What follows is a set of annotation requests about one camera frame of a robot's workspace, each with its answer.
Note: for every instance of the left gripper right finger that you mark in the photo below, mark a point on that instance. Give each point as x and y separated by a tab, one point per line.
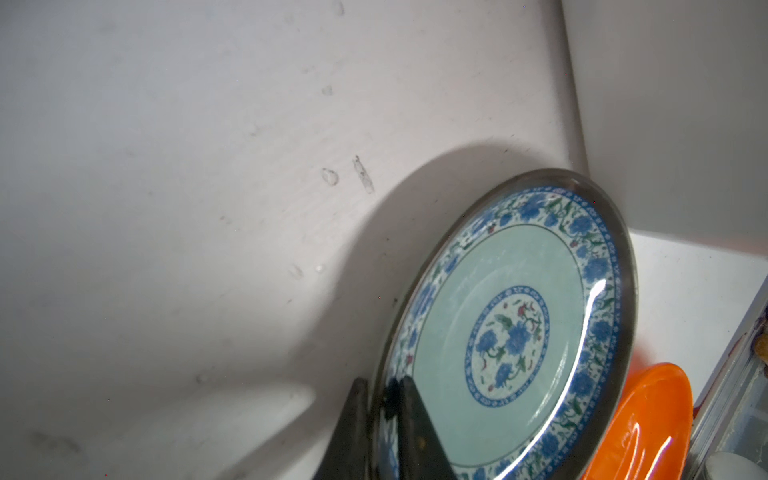
421	455

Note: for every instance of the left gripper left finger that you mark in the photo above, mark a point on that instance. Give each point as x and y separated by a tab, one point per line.
346	454

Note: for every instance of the teal floral patterned plate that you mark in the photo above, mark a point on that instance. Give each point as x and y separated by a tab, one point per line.
518	333

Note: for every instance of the white plastic bin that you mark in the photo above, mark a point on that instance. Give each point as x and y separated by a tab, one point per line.
673	105

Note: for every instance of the orange plastic plate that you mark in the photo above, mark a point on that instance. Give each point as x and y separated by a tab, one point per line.
649	435

